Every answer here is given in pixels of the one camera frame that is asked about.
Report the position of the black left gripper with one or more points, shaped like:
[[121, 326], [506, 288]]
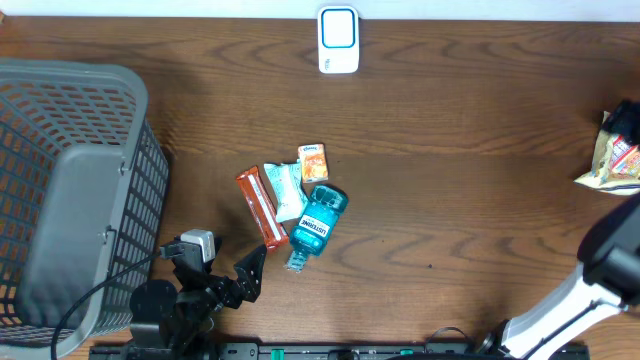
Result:
[[250, 290]]

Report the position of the yellow snack bag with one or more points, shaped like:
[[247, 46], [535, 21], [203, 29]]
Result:
[[615, 166]]

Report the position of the orange-red snack bar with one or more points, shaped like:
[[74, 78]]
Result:
[[262, 208]]

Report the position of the light green wipes pack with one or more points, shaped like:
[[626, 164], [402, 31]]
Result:
[[286, 182]]

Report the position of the teal mouthwash bottle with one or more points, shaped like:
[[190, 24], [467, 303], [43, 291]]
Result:
[[311, 234]]

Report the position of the orange tissue pack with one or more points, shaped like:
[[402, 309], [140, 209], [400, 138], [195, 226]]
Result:
[[313, 162]]

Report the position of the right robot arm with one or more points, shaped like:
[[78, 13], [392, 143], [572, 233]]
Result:
[[605, 281]]

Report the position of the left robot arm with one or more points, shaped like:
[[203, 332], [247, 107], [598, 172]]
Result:
[[171, 323]]

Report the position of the white barcode scanner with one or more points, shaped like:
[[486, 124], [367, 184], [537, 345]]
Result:
[[338, 39]]

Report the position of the grey plastic mesh basket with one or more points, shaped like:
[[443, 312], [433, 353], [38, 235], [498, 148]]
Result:
[[83, 184]]

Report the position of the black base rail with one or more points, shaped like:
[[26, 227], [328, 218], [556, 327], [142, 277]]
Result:
[[253, 351]]

